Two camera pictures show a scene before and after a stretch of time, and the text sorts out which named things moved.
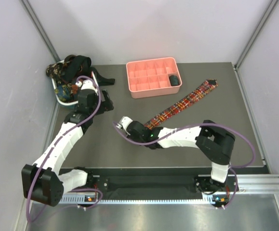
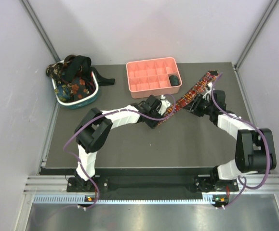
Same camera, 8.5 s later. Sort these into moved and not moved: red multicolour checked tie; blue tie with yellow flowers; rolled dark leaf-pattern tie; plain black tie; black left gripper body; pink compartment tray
Moved: red multicolour checked tie; black left gripper body
Not moved: blue tie with yellow flowers; pink compartment tray; plain black tie; rolled dark leaf-pattern tie
